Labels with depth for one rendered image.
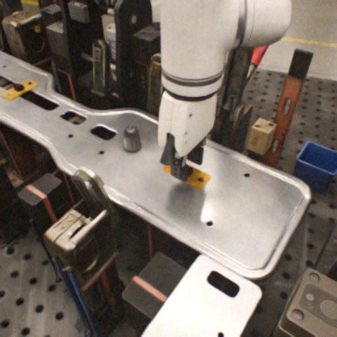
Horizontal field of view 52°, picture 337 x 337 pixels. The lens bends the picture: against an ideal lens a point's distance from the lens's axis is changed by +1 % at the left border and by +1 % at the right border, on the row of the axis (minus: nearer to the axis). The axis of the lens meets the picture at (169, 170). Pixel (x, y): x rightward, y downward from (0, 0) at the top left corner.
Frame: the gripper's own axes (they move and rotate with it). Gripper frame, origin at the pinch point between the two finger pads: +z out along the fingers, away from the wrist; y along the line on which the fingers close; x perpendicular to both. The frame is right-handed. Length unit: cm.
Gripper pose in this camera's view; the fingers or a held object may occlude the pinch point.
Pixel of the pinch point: (187, 162)
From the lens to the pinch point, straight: 59.0
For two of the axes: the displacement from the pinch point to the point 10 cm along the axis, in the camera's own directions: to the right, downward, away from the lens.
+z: 0.0, 7.0, 7.2
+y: -5.8, 5.9, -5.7
